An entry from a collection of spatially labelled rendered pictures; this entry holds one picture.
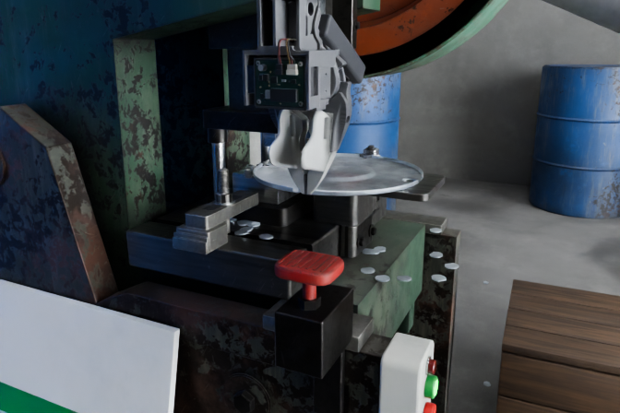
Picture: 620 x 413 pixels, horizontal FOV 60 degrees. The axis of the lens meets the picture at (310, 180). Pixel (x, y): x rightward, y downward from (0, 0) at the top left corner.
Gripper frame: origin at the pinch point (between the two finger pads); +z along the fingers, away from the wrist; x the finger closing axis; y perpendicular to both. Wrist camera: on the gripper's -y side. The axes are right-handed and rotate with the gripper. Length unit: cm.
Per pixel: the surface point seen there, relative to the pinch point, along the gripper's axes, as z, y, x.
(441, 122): 43, -361, -69
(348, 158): 7.2, -45.1, -14.3
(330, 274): 9.5, 1.8, 3.4
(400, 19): -20, -66, -11
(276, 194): 10.2, -25.0, -18.9
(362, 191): 6.6, -21.2, -2.1
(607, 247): 85, -248, 45
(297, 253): 9.2, -0.9, -2.0
